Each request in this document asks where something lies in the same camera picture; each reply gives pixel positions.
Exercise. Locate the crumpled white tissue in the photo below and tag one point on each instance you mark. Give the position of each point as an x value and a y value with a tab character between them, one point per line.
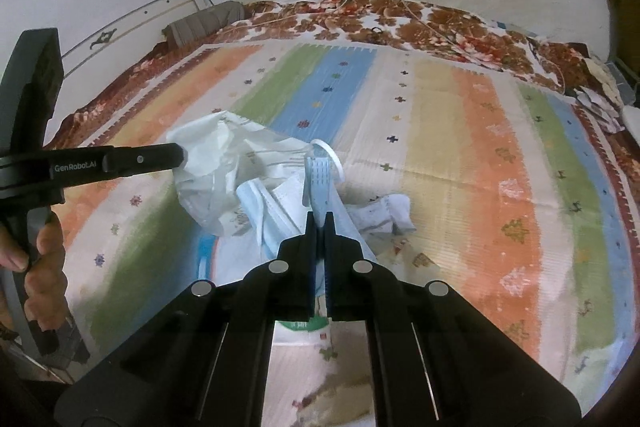
380	214

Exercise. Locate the grey pillow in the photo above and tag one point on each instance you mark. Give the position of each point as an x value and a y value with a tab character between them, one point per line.
200	24

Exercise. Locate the striped colourful mat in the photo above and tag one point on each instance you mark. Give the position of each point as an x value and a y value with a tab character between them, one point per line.
450	132

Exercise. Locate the white plastic bag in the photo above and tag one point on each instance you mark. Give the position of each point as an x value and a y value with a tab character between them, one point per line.
215	167

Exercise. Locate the blue face mask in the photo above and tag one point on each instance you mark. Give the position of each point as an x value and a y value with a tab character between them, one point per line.
260	217

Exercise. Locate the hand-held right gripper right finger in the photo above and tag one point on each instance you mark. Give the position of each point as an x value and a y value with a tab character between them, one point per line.
326	187

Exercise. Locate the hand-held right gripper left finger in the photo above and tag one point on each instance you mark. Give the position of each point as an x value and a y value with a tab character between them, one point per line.
311	187

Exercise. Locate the green white packet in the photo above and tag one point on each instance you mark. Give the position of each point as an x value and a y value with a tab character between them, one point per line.
300	329

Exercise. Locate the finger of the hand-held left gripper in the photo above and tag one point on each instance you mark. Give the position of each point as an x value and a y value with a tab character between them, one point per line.
150	159

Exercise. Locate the striped colourful bed blanket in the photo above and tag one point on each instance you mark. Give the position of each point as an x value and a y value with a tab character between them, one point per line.
400	19

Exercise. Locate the pile of crumpled cloths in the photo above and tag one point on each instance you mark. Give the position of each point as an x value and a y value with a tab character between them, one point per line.
595	82

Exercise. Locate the person's left hand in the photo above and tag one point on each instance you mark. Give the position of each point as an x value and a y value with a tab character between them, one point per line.
47	267

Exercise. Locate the white headboard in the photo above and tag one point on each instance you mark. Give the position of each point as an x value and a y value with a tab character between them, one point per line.
125	27

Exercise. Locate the white folded cloth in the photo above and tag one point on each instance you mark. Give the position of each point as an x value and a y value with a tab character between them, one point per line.
631	124

